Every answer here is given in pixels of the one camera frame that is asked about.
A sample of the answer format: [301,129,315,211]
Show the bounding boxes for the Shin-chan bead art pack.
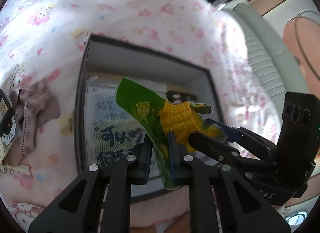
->
[83,77,171,181]

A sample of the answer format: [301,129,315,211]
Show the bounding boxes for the black Smart Devil box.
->
[166,91,197,103]

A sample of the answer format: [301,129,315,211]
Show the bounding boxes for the corn snack bag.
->
[116,78,227,190]

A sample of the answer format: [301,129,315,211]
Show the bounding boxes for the grey green padded headboard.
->
[223,0,309,115]

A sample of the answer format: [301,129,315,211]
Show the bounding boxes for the beige patterned socks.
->
[8,81,60,166]

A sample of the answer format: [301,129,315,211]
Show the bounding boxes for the small black card box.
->
[1,90,21,152]

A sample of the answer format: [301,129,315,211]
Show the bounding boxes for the brown cardboard sheet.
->
[93,73,123,82]

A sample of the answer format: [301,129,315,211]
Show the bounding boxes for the black cardboard storage box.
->
[74,34,223,203]

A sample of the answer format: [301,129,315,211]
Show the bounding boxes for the pink cartoon print blanket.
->
[1,0,280,231]

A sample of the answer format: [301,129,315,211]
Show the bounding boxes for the white watch strap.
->
[3,64,21,96]

